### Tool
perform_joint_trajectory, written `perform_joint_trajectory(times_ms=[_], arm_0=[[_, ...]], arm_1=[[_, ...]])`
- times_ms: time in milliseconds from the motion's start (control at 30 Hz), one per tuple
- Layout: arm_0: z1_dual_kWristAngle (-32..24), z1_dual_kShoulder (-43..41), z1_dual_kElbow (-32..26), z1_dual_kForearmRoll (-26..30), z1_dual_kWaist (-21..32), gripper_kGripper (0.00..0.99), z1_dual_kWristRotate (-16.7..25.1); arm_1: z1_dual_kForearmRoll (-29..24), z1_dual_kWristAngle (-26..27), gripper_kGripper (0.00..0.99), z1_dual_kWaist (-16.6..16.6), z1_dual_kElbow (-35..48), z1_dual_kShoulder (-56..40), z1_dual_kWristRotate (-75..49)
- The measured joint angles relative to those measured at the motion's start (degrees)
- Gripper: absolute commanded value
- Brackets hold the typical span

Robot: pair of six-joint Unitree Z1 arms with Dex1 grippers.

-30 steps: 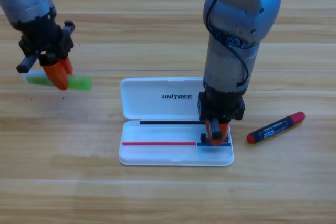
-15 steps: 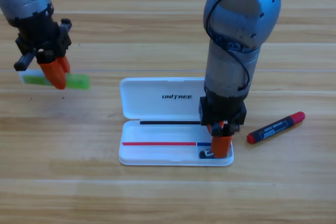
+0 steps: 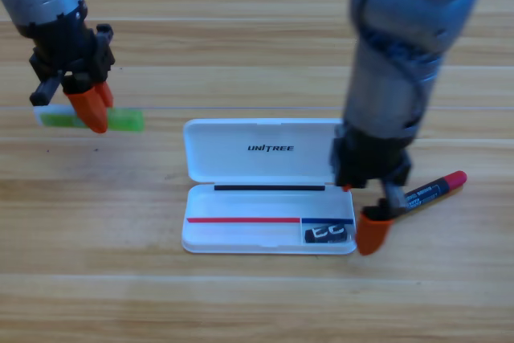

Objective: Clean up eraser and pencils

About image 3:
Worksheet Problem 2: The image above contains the white Unitree pencil case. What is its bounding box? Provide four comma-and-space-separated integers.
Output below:
181, 117, 358, 255

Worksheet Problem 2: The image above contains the red black marker pen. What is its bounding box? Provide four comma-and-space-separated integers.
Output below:
395, 169, 468, 215

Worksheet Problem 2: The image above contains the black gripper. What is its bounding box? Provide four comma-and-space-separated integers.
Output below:
23, 7, 116, 134
329, 121, 414, 256

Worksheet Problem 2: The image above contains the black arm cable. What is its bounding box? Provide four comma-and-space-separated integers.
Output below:
352, 0, 427, 129

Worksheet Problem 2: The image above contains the black eraser white print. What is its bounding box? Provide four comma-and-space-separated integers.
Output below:
304, 224, 347, 244

